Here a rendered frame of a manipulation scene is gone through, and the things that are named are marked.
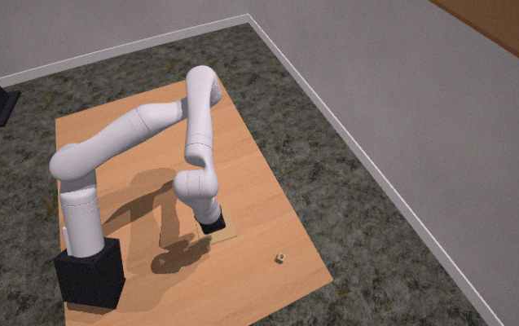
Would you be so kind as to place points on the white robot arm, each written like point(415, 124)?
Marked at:
point(83, 232)

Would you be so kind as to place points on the tan square mat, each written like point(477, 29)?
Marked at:
point(224, 234)

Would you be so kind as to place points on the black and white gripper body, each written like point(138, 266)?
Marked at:
point(213, 222)

